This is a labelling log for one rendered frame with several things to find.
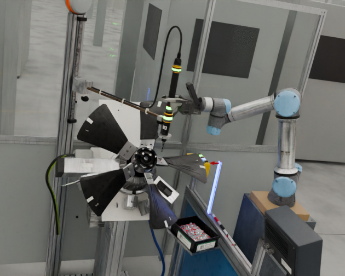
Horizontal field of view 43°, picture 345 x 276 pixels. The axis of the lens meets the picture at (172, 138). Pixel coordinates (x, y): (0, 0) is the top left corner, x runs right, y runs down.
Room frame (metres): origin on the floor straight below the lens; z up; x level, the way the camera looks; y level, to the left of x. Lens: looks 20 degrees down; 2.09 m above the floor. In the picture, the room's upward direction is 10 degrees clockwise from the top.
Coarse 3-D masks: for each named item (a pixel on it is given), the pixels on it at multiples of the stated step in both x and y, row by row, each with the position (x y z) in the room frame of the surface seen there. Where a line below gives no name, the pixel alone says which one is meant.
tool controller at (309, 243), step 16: (288, 208) 1.69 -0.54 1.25; (272, 224) 1.61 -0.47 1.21; (288, 224) 1.58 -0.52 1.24; (304, 224) 1.57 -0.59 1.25; (272, 240) 1.61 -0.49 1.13; (288, 240) 1.50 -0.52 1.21; (304, 240) 1.47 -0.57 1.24; (320, 240) 1.47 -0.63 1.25; (288, 256) 1.50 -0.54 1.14; (304, 256) 1.45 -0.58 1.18; (320, 256) 1.48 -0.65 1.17; (288, 272) 1.50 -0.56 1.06; (304, 272) 1.46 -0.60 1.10
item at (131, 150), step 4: (128, 144) 2.06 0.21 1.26; (124, 148) 2.06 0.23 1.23; (128, 148) 2.06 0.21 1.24; (132, 148) 2.06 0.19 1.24; (136, 148) 2.06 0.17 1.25; (120, 152) 2.07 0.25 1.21; (124, 152) 2.06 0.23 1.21; (128, 152) 2.06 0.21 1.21; (132, 152) 2.06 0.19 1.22; (124, 156) 2.07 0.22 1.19; (128, 156) 2.06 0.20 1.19
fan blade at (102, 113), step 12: (96, 108) 2.09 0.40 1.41; (108, 108) 2.10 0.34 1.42; (96, 120) 2.07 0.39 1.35; (108, 120) 2.07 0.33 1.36; (84, 132) 2.06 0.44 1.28; (96, 132) 2.06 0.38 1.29; (108, 132) 2.06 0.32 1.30; (120, 132) 2.06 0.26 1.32; (96, 144) 2.06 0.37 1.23; (108, 144) 2.06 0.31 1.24; (120, 144) 2.06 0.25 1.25
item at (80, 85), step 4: (76, 76) 2.46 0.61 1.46; (76, 80) 2.41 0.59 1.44; (80, 80) 2.41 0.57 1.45; (84, 80) 2.42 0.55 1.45; (88, 80) 2.44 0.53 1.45; (72, 84) 2.43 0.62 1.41; (76, 84) 2.41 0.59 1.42; (80, 84) 2.39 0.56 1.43; (84, 84) 2.39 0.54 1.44; (88, 84) 2.41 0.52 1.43; (92, 84) 2.44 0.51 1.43; (72, 88) 2.43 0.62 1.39; (76, 88) 2.41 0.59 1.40; (80, 88) 2.39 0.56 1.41; (84, 88) 2.39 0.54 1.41; (80, 92) 2.39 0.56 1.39; (84, 92) 2.39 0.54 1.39; (88, 92) 2.42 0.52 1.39
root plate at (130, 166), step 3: (129, 165) 1.99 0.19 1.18; (132, 165) 2.01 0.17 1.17; (123, 168) 1.97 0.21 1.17; (126, 168) 1.98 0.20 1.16; (129, 168) 2.00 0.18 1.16; (132, 168) 2.01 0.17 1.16; (126, 171) 1.99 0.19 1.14; (132, 171) 2.01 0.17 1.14; (126, 174) 1.99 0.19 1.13; (129, 174) 2.00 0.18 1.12; (132, 174) 2.02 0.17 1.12; (126, 177) 1.99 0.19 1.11; (129, 177) 2.01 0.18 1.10; (126, 180) 2.00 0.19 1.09
